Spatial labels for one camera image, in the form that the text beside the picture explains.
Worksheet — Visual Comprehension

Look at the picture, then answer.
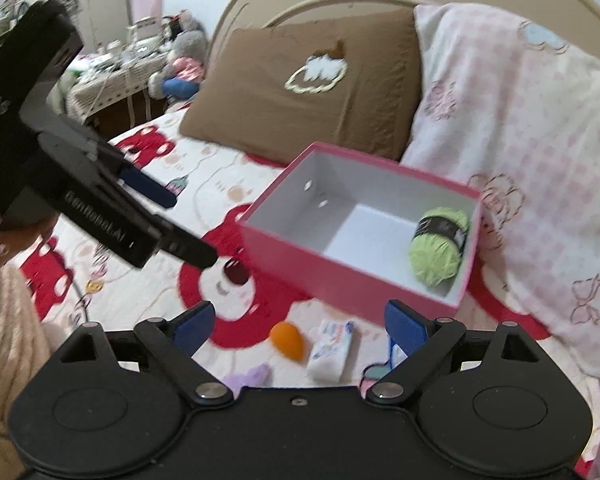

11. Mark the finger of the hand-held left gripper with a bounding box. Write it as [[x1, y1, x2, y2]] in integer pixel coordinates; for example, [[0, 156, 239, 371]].
[[117, 160, 178, 209], [152, 214, 219, 269]]

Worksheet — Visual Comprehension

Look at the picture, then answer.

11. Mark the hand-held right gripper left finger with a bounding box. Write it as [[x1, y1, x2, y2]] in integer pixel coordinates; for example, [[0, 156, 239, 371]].
[[55, 301, 233, 406]]

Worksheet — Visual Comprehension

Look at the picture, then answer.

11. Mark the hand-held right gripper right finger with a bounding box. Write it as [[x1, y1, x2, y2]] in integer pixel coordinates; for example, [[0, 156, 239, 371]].
[[364, 299, 543, 406]]

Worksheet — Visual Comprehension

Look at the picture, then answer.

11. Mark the blue wet wipes packet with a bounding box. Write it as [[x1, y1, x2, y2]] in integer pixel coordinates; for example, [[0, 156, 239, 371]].
[[387, 335, 408, 368]]

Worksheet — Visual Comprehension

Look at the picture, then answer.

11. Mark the white tissue packet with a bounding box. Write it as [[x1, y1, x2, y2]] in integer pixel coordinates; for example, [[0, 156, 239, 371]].
[[306, 319, 357, 381]]

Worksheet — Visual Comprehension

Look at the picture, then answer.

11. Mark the purple plush toy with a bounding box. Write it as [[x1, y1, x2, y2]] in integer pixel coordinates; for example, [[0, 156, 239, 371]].
[[220, 364, 273, 397]]

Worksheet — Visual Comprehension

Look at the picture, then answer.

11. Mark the orange makeup sponge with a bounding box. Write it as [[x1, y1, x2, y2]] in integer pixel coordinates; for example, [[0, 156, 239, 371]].
[[270, 322, 306, 361]]

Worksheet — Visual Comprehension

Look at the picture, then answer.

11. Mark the pink cardboard box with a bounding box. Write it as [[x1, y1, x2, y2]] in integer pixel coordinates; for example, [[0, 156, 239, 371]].
[[237, 141, 483, 321]]

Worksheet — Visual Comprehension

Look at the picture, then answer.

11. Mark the person's left hand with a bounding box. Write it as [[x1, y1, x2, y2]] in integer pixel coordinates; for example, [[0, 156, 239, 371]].
[[0, 185, 57, 275]]

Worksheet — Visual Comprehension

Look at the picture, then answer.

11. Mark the bear printed blanket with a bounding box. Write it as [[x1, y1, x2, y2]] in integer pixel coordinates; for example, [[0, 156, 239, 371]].
[[10, 107, 600, 466]]

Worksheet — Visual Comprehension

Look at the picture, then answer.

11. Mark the green yarn ball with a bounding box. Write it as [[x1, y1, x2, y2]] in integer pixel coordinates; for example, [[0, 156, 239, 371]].
[[408, 207, 470, 286]]

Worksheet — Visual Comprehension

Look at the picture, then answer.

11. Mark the cluttered side table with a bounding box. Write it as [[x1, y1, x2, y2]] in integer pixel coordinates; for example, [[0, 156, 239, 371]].
[[62, 45, 173, 128]]

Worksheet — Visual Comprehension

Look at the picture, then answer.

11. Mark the grey plush bear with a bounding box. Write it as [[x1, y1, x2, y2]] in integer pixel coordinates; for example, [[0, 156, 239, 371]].
[[147, 12, 208, 101]]

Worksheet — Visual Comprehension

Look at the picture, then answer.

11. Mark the brown pillow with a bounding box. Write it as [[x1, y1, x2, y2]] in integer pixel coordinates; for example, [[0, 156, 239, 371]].
[[180, 7, 423, 163]]

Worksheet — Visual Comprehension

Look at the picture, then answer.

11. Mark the white cabinet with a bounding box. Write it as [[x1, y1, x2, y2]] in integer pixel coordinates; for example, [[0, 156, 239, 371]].
[[0, 0, 131, 56]]

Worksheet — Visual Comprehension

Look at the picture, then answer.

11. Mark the pink checked pillow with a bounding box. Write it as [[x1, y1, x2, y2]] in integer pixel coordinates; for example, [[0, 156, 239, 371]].
[[400, 2, 600, 396]]

